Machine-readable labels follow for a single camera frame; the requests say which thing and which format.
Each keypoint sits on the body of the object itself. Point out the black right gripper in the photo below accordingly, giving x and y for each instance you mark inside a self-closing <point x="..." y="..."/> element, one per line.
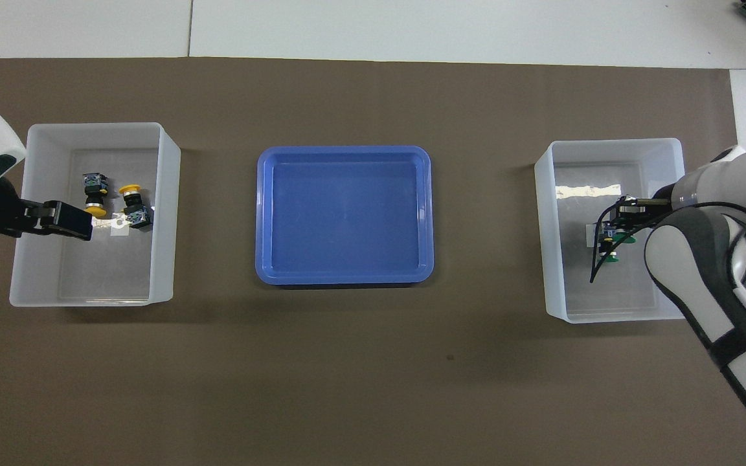
<point x="655" y="212"/>

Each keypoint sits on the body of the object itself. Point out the green push button switch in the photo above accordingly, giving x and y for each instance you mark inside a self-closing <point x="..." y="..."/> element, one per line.
<point x="610" y="259"/>
<point x="627" y="240"/>

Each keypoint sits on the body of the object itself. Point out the yellow push button switch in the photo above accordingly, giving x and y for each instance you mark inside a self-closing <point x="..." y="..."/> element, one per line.
<point x="136" y="210"/>
<point x="94" y="188"/>

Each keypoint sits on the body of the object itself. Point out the small white paper label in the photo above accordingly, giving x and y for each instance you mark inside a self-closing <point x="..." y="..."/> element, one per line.
<point x="119" y="228"/>
<point x="590" y="236"/>

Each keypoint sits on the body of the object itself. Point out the translucent white plastic box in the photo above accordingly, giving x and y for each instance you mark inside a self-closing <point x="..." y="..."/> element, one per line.
<point x="606" y="291"/>
<point x="88" y="272"/>

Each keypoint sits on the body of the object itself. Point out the blue plastic tray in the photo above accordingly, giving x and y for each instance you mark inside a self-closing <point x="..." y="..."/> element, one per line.
<point x="347" y="220"/>

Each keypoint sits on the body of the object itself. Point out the brown paper table mat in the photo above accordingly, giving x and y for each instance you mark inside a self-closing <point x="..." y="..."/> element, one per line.
<point x="373" y="388"/>

